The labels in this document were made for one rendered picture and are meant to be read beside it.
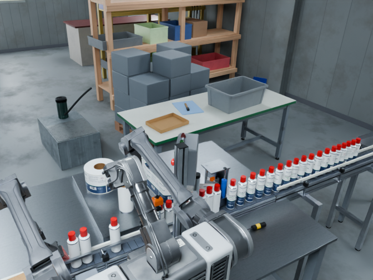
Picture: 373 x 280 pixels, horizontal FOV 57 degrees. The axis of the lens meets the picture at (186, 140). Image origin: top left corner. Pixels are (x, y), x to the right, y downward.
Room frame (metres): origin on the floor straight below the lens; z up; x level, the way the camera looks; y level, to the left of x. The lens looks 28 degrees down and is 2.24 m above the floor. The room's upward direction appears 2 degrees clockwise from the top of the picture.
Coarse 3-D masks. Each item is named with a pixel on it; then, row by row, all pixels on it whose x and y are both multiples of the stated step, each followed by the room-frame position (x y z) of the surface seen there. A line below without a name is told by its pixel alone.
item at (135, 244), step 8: (256, 200) 1.75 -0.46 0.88; (224, 208) 1.66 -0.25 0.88; (240, 208) 1.66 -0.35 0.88; (136, 240) 1.36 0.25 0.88; (128, 248) 1.30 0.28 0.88; (136, 248) 1.31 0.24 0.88; (96, 256) 1.24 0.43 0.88; (112, 256) 1.25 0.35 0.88; (88, 264) 1.19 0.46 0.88; (72, 272) 1.14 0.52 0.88
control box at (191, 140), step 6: (180, 138) 1.43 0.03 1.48; (186, 138) 1.43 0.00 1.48; (192, 138) 1.43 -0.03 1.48; (198, 138) 1.44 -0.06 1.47; (186, 144) 1.37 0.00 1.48; (192, 144) 1.37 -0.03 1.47; (174, 150) 1.33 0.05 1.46; (192, 150) 1.32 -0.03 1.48; (192, 156) 1.32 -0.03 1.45; (192, 162) 1.32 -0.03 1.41; (192, 168) 1.32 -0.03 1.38; (192, 174) 1.32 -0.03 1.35; (192, 180) 1.32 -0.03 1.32
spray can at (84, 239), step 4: (80, 228) 1.22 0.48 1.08; (84, 228) 1.22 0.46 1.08; (80, 232) 1.20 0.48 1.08; (84, 232) 1.20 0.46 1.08; (80, 236) 1.21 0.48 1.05; (84, 236) 1.20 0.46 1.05; (88, 236) 1.21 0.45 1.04; (80, 240) 1.19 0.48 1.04; (84, 240) 1.19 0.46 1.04; (88, 240) 1.20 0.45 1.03; (80, 244) 1.19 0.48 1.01; (84, 244) 1.19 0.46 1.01; (88, 244) 1.20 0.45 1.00; (80, 248) 1.20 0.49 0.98; (84, 248) 1.19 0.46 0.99; (88, 248) 1.20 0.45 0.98; (84, 252) 1.19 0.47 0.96; (88, 256) 1.20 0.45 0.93; (92, 256) 1.22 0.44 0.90; (84, 260) 1.19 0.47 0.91; (88, 260) 1.19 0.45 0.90; (92, 260) 1.21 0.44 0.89
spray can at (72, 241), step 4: (72, 232) 1.19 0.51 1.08; (68, 236) 1.17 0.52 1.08; (72, 236) 1.17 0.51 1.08; (68, 240) 1.18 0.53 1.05; (72, 240) 1.17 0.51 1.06; (76, 240) 1.18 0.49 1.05; (68, 244) 1.16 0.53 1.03; (72, 244) 1.16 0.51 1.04; (76, 244) 1.17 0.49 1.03; (68, 248) 1.17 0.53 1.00; (72, 248) 1.16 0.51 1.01; (76, 248) 1.17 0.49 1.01; (72, 252) 1.16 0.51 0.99; (76, 252) 1.17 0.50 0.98; (72, 256) 1.16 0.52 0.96; (76, 256) 1.16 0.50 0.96; (80, 260) 1.18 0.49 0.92; (72, 264) 1.16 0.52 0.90; (76, 264) 1.16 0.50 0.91; (80, 264) 1.18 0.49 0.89; (76, 268) 1.16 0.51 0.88
